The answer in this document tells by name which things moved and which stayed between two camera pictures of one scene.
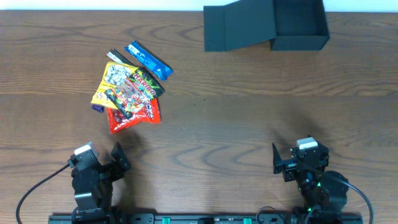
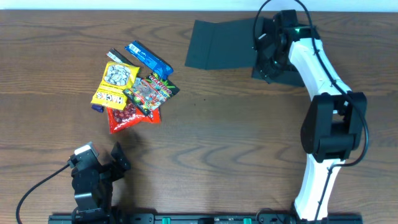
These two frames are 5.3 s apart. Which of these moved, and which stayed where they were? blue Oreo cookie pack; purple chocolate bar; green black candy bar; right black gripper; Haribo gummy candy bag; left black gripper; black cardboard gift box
Moved: right black gripper; black cardboard gift box; Haribo gummy candy bag
Stayed: green black candy bar; blue Oreo cookie pack; purple chocolate bar; left black gripper
